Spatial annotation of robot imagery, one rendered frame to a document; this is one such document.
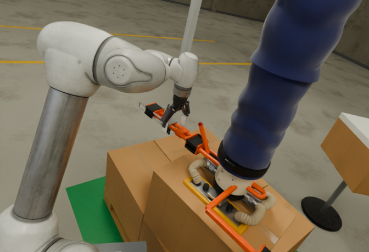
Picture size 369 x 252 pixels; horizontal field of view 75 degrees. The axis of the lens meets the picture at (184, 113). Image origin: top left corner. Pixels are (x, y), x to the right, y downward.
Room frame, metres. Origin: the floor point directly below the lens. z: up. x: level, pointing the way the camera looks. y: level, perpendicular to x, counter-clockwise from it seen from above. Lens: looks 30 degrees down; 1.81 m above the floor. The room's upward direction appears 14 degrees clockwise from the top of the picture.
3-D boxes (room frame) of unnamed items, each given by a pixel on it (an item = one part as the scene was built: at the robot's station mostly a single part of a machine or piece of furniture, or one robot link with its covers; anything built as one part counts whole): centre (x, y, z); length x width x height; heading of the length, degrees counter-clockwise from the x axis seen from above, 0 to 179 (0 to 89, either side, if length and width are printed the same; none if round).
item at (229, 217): (0.77, -0.24, 0.97); 0.34 x 0.10 x 0.05; 52
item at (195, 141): (1.00, -0.10, 1.07); 0.10 x 0.08 x 0.06; 142
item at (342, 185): (1.81, -1.62, 0.31); 0.40 x 0.40 x 0.62
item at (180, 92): (1.09, 0.04, 1.31); 0.09 x 0.09 x 0.06
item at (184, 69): (1.09, 0.05, 1.42); 0.13 x 0.11 x 0.16; 79
